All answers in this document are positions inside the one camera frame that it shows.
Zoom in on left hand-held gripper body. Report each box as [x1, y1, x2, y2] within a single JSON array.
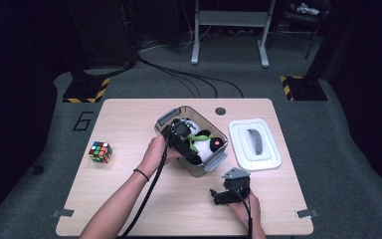
[[161, 118, 193, 147]]

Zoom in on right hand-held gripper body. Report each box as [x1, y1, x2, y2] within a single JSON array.
[[221, 167, 252, 201]]

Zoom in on panda plush toy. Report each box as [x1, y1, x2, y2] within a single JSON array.
[[172, 118, 226, 163]]

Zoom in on clear grey storage box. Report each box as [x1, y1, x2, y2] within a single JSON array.
[[154, 105, 229, 178]]

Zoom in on white box lid grey handle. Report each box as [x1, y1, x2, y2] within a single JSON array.
[[228, 118, 283, 172]]

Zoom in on colourful puzzle cube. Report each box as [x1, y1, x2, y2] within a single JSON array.
[[88, 140, 113, 164]]

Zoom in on person's right hand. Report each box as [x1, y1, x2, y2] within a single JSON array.
[[228, 191, 263, 231]]

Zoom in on person's left hand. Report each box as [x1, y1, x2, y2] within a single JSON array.
[[141, 133, 184, 179]]

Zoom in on black wristband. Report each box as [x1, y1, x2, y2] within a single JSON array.
[[132, 168, 150, 182]]

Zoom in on black cabinet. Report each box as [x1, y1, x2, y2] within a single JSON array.
[[86, 0, 137, 68]]

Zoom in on white metal stand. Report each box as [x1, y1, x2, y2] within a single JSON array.
[[190, 0, 278, 69]]

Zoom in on small black floor object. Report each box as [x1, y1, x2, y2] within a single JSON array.
[[29, 164, 45, 176]]

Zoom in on dark chair with clutter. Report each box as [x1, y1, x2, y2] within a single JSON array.
[[283, 0, 332, 61]]

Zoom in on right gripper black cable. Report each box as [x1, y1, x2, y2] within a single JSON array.
[[230, 183, 255, 239]]

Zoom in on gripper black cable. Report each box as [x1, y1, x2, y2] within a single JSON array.
[[117, 127, 171, 239], [230, 183, 255, 239]]

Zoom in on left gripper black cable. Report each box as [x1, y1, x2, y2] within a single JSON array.
[[117, 127, 171, 239]]

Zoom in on black floor cable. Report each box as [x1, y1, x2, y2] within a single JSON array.
[[165, 68, 245, 99], [136, 54, 219, 99]]

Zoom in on bundle of white cables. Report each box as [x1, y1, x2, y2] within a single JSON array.
[[138, 28, 213, 54]]

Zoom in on black yellow striped base plate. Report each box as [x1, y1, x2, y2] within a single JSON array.
[[280, 75, 328, 102], [62, 77, 111, 104]]

